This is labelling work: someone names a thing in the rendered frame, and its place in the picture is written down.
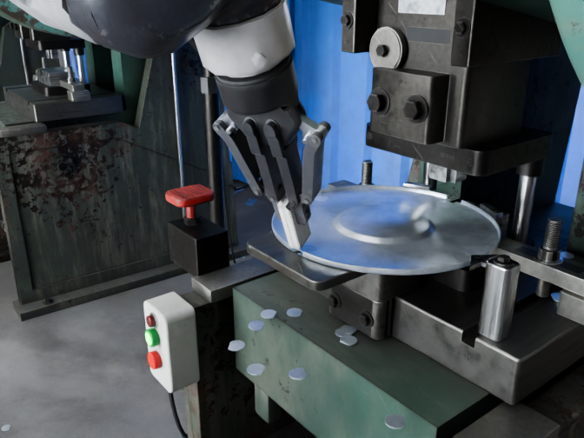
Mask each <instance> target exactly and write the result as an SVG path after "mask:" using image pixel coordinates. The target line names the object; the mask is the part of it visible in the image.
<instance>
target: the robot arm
mask: <svg viewBox="0 0 584 438"><path fill-rule="evenodd" d="M10 1H11V2H12V3H14V4H15V5H16V6H18V7H19V8H21V9H22V10H24V11H26V12H27V13H29V14H30V15H32V16H33V17H34V18H36V19H37V20H39V21H40V22H41V23H43V24H46V25H49V26H51V27H54V28H57V29H60V30H64V31H67V32H69V33H70V34H73V35H75V36H78V37H81V38H83V39H85V40H87V41H90V42H92V43H95V44H99V45H102V46H103V47H105V48H108V49H111V50H115V51H118V52H121V53H123V54H126V55H129V56H133V57H136V58H157V57H160V56H166V55H168V54H172V53H174V52H175V51H176V50H178V49H179V48H181V47H182V46H183V45H184V44H186V42H188V41H189V40H190V39H192V38H193V37H194V39H195V42H196V47H197V49H198V52H199V55H200V58H201V61H202V66H203V67H205V68H206V69H207V70H209V71H211V72H212V73H213V74H214V76H215V80H216V84H217V87H218V89H219V92H220V96H221V99H222V103H223V105H224V106H225V107H226V109H227V110H225V111H224V112H223V113H222V115H221V116H220V117H219V118H218V119H217V120H216V121H215V122H214V123H213V126H212V127H213V129H214V130H215V132H216V133H217V134H218V135H219V136H220V137H221V138H222V139H223V141H224V142H225V143H226V144H227V146H228V147H229V150H230V152H231V153H232V155H233V157H234V158H235V160H236V162H237V164H238V166H239V168H240V169H241V171H242V173H243V174H244V176H245V178H246V180H247V182H248V183H249V186H250V188H251V189H252V190H253V192H254V193H255V194H256V195H257V196H261V195H265V196H267V197H268V199H269V200H270V201H271V202H272V203H273V206H274V210H275V214H276V217H277V218H278V220H279V221H282V224H283V227H284V229H285V233H286V236H287V239H288V242H289V247H290V248H291V249H298V250H301V249H302V247H303V245H304V244H305V242H306V241H307V240H308V238H309V236H310V235H311V232H310V228H309V222H308V220H309V218H310V217H311V212H310V208H309V205H310V204H311V203H312V202H313V201H314V200H315V198H316V196H317V195H318V193H319V192H320V190H321V189H322V166H323V152H324V140H325V138H326V136H327V135H328V133H329V132H330V130H331V125H330V124H329V123H328V122H326V121H322V122H320V124H318V123H316V122H315V121H313V120H312V119H310V118H309V117H307V112H306V110H305V108H304V107H303V105H302V104H301V102H300V100H299V97H298V81H297V76H296V73H295V66H294V61H293V57H292V54H291V52H292V50H293V49H294V48H295V36H294V31H293V26H292V22H291V16H290V12H289V3H288V0H10ZM299 129H301V130H302V138H303V139H302V143H303V144H306V145H305V147H304V150H303V161H302V163H301V159H300V156H299V152H298V148H297V141H298V136H297V132H298V130H299ZM259 177H260V178H261V179H260V181H259V180H258V178H259Z"/></svg>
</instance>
